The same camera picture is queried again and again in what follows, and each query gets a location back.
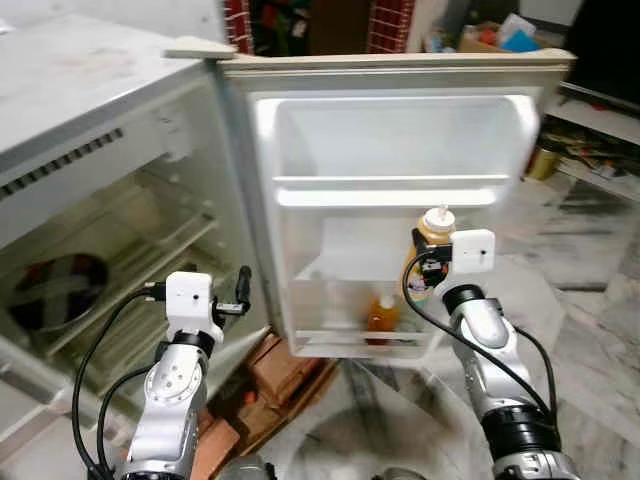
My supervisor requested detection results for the mustard squeeze bottle white cap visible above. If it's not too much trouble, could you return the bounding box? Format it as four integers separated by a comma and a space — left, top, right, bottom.
404, 204, 458, 303

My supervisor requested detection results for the white fridge door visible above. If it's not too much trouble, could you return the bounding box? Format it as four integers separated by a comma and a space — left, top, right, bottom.
213, 48, 578, 363

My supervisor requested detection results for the grey small fridge body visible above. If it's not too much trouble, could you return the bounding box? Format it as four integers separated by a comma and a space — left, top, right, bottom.
0, 15, 273, 480

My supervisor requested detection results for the orange drink bottle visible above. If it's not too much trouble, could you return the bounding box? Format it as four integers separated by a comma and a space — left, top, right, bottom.
365, 294, 402, 347

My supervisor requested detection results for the orange red brick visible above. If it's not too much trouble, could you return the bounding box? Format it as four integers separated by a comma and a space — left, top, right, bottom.
190, 415, 243, 480
243, 333, 323, 409

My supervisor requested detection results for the gold metal can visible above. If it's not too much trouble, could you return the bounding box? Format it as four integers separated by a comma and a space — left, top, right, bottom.
528, 145, 561, 182

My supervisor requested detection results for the dark round bowl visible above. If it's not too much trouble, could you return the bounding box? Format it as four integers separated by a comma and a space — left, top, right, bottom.
8, 252, 111, 337

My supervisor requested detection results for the white TV stand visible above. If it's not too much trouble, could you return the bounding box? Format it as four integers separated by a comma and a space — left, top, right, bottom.
545, 88, 640, 201

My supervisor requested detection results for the cardboard box with clutter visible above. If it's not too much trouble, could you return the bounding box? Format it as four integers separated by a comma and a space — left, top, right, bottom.
428, 12, 546, 56

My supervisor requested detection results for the black flat TV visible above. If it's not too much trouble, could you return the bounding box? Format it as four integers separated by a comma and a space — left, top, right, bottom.
562, 0, 640, 109

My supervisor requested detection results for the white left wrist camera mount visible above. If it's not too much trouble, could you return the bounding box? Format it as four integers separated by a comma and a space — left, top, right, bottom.
164, 270, 224, 347

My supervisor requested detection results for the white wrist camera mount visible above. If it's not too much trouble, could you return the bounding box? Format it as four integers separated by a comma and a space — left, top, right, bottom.
164, 270, 224, 347
450, 229, 498, 277

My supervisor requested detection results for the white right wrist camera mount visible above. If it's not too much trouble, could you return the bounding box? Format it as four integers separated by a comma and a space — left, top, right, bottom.
450, 229, 498, 277

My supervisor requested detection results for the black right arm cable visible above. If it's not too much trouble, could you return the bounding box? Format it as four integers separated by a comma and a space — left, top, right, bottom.
401, 250, 561, 423

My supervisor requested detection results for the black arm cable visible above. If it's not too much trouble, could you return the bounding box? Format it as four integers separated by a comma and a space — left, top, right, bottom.
70, 282, 167, 480
401, 250, 561, 423

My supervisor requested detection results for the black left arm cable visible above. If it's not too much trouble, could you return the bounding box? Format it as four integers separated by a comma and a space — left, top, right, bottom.
70, 282, 167, 480

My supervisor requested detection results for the red wire grid rack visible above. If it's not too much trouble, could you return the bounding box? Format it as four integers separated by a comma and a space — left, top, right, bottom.
222, 0, 417, 57

